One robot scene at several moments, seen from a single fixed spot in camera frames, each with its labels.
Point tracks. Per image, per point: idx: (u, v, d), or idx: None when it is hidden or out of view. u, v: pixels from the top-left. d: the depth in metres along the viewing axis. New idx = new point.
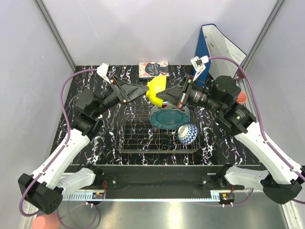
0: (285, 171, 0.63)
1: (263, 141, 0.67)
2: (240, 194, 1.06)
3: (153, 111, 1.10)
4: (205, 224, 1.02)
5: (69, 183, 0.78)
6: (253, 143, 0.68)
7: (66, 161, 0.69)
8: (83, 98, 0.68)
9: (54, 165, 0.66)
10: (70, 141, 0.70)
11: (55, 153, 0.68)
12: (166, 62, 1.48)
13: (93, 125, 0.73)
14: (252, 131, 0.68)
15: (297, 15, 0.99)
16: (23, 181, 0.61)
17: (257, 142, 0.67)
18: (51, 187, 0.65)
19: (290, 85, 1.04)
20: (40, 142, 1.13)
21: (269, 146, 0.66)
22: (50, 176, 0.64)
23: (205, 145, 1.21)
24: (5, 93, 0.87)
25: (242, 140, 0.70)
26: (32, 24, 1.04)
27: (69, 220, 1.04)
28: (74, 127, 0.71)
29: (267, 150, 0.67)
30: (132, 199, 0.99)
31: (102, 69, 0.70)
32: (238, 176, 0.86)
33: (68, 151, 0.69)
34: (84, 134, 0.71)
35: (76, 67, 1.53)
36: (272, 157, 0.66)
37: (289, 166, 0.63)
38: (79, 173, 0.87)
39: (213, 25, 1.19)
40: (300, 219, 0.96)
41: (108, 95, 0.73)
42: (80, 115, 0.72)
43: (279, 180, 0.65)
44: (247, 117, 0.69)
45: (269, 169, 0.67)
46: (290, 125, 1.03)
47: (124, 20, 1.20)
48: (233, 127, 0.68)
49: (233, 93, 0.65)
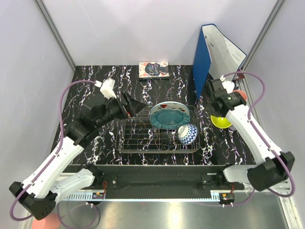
0: (262, 149, 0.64)
1: (247, 120, 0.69)
2: (239, 194, 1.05)
3: (153, 111, 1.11)
4: (205, 224, 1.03)
5: (65, 187, 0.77)
6: (237, 121, 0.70)
7: (57, 170, 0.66)
8: (94, 100, 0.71)
9: (44, 175, 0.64)
10: (61, 150, 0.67)
11: (45, 161, 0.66)
12: (166, 63, 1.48)
13: (88, 133, 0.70)
14: (239, 110, 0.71)
15: (297, 15, 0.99)
16: (14, 189, 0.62)
17: (240, 120, 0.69)
18: (41, 196, 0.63)
19: (290, 85, 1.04)
20: (40, 142, 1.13)
21: (252, 125, 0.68)
22: (39, 187, 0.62)
23: (205, 145, 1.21)
24: (5, 93, 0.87)
25: (232, 121, 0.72)
26: (32, 24, 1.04)
27: (69, 219, 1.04)
28: (66, 134, 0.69)
29: (250, 130, 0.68)
30: (133, 199, 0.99)
31: (105, 85, 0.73)
32: (234, 172, 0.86)
33: (59, 161, 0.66)
34: (76, 143, 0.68)
35: (76, 67, 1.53)
36: (254, 137, 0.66)
37: (267, 145, 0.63)
38: (78, 175, 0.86)
39: (213, 25, 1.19)
40: (301, 219, 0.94)
41: (112, 106, 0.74)
42: (80, 120, 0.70)
43: (258, 160, 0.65)
44: (238, 100, 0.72)
45: (252, 149, 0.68)
46: (290, 125, 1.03)
47: (124, 20, 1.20)
48: (223, 106, 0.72)
49: (214, 82, 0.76)
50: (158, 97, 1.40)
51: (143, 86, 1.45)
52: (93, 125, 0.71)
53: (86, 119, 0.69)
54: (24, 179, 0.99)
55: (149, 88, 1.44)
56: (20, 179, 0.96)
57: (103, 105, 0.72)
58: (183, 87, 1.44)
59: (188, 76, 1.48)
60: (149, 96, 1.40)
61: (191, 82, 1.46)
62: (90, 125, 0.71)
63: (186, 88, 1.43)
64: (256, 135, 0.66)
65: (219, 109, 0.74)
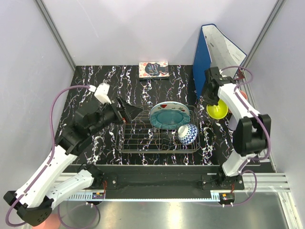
0: (242, 110, 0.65)
1: (232, 92, 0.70)
2: (239, 194, 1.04)
3: (153, 111, 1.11)
4: (205, 224, 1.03)
5: (62, 192, 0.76)
6: (223, 92, 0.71)
7: (50, 180, 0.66)
8: (87, 107, 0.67)
9: (35, 186, 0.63)
10: (53, 160, 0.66)
11: (38, 171, 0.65)
12: (166, 62, 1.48)
13: (80, 141, 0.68)
14: (228, 86, 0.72)
15: (296, 15, 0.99)
16: (8, 198, 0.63)
17: (226, 90, 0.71)
18: (35, 205, 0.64)
19: (289, 85, 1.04)
20: (40, 143, 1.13)
21: (237, 95, 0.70)
22: (32, 198, 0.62)
23: (205, 145, 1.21)
24: (5, 93, 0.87)
25: (221, 97, 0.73)
26: (32, 24, 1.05)
27: (69, 219, 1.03)
28: (58, 143, 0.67)
29: (234, 99, 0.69)
30: (133, 199, 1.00)
31: (99, 90, 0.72)
32: (230, 163, 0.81)
33: (51, 171, 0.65)
34: (68, 153, 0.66)
35: (76, 67, 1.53)
36: (238, 105, 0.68)
37: (247, 108, 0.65)
38: (76, 178, 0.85)
39: (213, 25, 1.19)
40: (301, 219, 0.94)
41: (106, 112, 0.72)
42: (73, 127, 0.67)
43: None
44: (229, 81, 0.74)
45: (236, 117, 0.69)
46: (289, 125, 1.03)
47: (124, 20, 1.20)
48: (216, 86, 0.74)
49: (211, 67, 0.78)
50: (158, 97, 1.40)
51: (143, 86, 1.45)
52: (86, 133, 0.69)
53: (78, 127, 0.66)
54: (24, 179, 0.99)
55: (149, 88, 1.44)
56: (20, 179, 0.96)
57: (97, 112, 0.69)
58: (183, 87, 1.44)
59: (188, 76, 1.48)
60: (149, 96, 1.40)
61: (191, 82, 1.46)
62: (84, 132, 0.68)
63: (186, 88, 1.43)
64: (239, 101, 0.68)
65: (212, 89, 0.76)
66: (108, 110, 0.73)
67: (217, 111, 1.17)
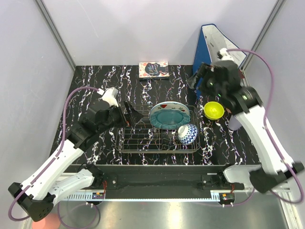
0: (275, 161, 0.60)
1: (261, 127, 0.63)
2: (240, 194, 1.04)
3: (153, 111, 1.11)
4: (205, 224, 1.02)
5: (63, 189, 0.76)
6: (251, 125, 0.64)
7: (56, 173, 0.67)
8: (98, 105, 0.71)
9: (43, 177, 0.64)
10: (61, 153, 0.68)
11: (45, 164, 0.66)
12: (166, 62, 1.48)
13: (88, 138, 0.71)
14: (253, 112, 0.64)
15: (296, 15, 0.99)
16: (13, 190, 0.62)
17: (256, 127, 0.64)
18: (39, 199, 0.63)
19: (290, 85, 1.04)
20: (40, 143, 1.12)
21: (267, 132, 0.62)
22: (38, 189, 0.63)
23: (205, 145, 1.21)
24: (5, 94, 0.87)
25: (244, 125, 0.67)
26: (32, 24, 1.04)
27: (69, 220, 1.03)
28: (68, 138, 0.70)
29: (264, 138, 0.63)
30: (133, 199, 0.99)
31: (107, 94, 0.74)
32: (236, 172, 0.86)
33: (59, 164, 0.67)
34: (76, 147, 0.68)
35: (76, 67, 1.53)
36: (268, 147, 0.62)
37: (279, 157, 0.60)
38: (77, 176, 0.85)
39: (213, 25, 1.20)
40: (301, 219, 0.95)
41: (113, 114, 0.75)
42: (82, 124, 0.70)
43: (267, 169, 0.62)
44: (253, 100, 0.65)
45: (261, 158, 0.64)
46: (289, 125, 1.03)
47: (124, 20, 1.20)
48: (237, 105, 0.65)
49: (229, 69, 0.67)
50: (158, 97, 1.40)
51: (143, 86, 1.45)
52: (95, 130, 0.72)
53: (88, 123, 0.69)
54: (24, 179, 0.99)
55: (149, 88, 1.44)
56: (20, 179, 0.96)
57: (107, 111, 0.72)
58: (183, 87, 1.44)
59: (188, 76, 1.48)
60: (149, 96, 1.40)
61: None
62: (92, 129, 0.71)
63: (186, 88, 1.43)
64: (269, 143, 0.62)
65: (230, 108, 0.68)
66: (115, 112, 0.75)
67: (214, 111, 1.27)
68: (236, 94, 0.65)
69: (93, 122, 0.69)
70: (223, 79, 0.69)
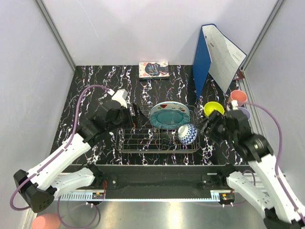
0: (289, 209, 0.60)
1: (274, 175, 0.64)
2: (239, 194, 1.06)
3: (153, 111, 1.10)
4: (205, 224, 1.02)
5: (65, 184, 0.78)
6: (263, 173, 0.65)
7: (62, 165, 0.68)
8: (112, 103, 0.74)
9: (49, 168, 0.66)
10: (70, 146, 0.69)
11: (53, 155, 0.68)
12: (166, 62, 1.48)
13: (97, 134, 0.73)
14: (266, 162, 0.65)
15: (296, 15, 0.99)
16: (18, 177, 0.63)
17: (268, 174, 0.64)
18: (43, 188, 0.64)
19: (290, 85, 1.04)
20: (39, 143, 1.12)
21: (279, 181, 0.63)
22: (43, 179, 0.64)
23: (205, 145, 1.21)
24: (5, 94, 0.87)
25: (255, 170, 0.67)
26: (32, 24, 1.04)
27: (69, 220, 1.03)
28: (78, 132, 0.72)
29: (276, 185, 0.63)
30: (132, 199, 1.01)
31: (118, 95, 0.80)
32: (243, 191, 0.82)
33: (66, 156, 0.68)
34: (85, 141, 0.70)
35: (76, 67, 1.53)
36: (281, 195, 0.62)
37: (293, 205, 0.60)
38: (78, 173, 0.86)
39: (213, 25, 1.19)
40: None
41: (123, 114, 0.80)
42: (92, 120, 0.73)
43: (280, 215, 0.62)
44: (265, 148, 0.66)
45: (274, 204, 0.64)
46: (289, 125, 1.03)
47: (124, 20, 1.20)
48: (249, 153, 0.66)
49: (239, 119, 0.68)
50: (159, 97, 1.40)
51: (143, 86, 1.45)
52: (104, 127, 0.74)
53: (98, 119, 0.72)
54: None
55: (149, 88, 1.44)
56: None
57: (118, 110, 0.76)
58: (183, 87, 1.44)
59: (188, 76, 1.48)
60: (149, 96, 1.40)
61: (191, 82, 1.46)
62: (102, 126, 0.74)
63: (186, 88, 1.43)
64: (281, 190, 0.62)
65: (242, 155, 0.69)
66: (124, 113, 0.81)
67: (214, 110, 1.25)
68: (247, 142, 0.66)
69: (104, 119, 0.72)
70: (234, 127, 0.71)
